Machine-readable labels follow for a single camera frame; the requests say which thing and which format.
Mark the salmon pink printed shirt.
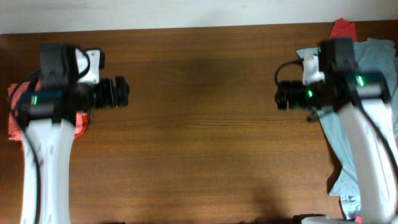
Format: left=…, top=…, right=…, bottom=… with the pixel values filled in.
left=6, top=81, right=43, bottom=142

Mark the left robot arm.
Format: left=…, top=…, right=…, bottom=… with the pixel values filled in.
left=9, top=44, right=130, bottom=223

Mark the folded red printed shirt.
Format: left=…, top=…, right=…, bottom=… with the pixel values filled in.
left=75, top=113, right=90, bottom=139

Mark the red garment under pile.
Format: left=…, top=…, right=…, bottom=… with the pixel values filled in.
left=328, top=18, right=358, bottom=42

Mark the grey-blue shirt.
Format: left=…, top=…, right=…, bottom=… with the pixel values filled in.
left=295, top=37, right=398, bottom=222

